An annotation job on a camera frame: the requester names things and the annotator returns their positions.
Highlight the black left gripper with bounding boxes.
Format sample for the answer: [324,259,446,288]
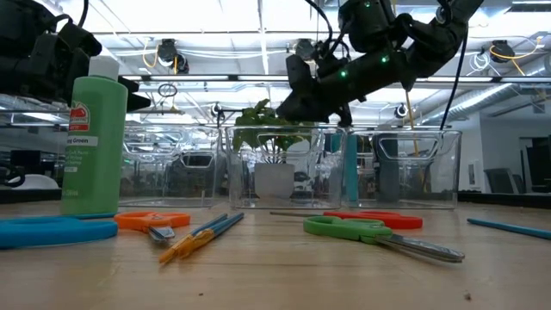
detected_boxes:
[25,21,152,112]

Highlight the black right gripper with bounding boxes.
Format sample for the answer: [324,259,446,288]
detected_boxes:
[275,53,358,127]

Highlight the teal paint bottle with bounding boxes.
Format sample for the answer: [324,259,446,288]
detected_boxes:
[329,132,359,203]

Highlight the green paint bottle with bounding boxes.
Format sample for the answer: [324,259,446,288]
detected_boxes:
[59,55,129,216]

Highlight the black paint bottle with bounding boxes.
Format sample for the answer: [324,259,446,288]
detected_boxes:
[377,133,400,203]

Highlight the green scissors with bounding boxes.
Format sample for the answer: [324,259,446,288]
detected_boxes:
[302,214,466,264]

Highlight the orange scissors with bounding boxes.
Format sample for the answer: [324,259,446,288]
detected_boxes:
[114,210,192,247]

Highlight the red scissors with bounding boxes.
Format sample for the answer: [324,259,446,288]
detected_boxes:
[269,209,424,231]

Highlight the blue handled paintbrush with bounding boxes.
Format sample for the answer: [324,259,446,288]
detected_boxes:
[158,213,229,264]
[467,217,551,241]
[176,212,245,260]

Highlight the blue scissors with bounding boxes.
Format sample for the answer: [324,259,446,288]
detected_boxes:
[0,216,119,251]

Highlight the green monstera plant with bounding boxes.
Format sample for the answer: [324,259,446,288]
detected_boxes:
[232,98,311,164]

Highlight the white plant pot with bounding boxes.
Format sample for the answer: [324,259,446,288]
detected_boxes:
[253,162,296,200]

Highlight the clear plastic bin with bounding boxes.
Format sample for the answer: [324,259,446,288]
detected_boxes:
[226,125,348,211]
[119,125,229,208]
[342,128,462,211]

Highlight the black cabinet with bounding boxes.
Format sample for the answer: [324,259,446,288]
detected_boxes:
[520,136,551,194]

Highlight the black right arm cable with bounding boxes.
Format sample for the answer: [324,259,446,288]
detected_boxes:
[438,23,471,131]

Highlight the silver air duct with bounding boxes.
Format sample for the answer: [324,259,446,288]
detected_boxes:
[424,83,551,126]

